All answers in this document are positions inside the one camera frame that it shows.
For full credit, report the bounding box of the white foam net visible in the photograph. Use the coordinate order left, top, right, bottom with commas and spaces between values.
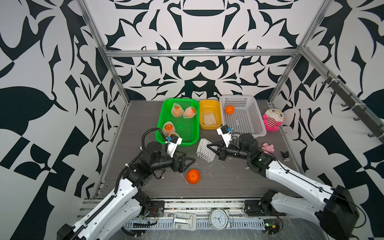
196, 138, 216, 163
204, 113, 217, 126

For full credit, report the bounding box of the netted orange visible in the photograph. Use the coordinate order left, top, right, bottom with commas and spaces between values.
183, 106, 197, 119
187, 169, 201, 185
168, 132, 179, 137
171, 103, 184, 118
163, 121, 176, 136

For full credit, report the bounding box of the white perforated plastic basket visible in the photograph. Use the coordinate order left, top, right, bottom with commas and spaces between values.
219, 95, 267, 138

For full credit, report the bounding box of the orange being unwrapped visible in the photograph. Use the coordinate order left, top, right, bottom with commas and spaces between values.
225, 106, 235, 115

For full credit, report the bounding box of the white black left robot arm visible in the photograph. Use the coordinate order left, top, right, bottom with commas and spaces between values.
57, 128, 196, 240

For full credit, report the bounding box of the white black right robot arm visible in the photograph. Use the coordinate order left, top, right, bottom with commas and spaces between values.
203, 134, 360, 240

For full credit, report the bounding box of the small pink pig toy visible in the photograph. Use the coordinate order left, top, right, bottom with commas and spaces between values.
262, 143, 275, 154

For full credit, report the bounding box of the green plastic basket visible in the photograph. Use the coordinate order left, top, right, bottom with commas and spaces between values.
157, 99, 200, 147

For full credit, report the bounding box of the pink white plush doll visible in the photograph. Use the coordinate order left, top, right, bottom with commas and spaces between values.
262, 109, 285, 132

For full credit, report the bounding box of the small black figurine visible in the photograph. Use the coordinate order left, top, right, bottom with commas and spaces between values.
281, 151, 291, 162

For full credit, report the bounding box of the yellow plastic tub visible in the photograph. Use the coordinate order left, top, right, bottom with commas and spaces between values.
199, 100, 222, 130

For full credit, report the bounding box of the white rectangular device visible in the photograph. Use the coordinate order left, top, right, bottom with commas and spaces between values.
173, 213, 197, 231

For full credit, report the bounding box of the white analog clock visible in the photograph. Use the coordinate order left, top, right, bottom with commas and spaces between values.
209, 209, 230, 231

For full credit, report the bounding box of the small circuit board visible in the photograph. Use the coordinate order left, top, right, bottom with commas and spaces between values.
262, 219, 281, 236

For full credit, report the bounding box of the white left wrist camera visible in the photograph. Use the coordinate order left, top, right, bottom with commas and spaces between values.
167, 136, 183, 158

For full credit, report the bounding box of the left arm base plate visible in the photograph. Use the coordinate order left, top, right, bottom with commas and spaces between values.
139, 201, 165, 218

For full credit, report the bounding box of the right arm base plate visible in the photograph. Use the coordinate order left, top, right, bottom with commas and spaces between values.
244, 200, 286, 217

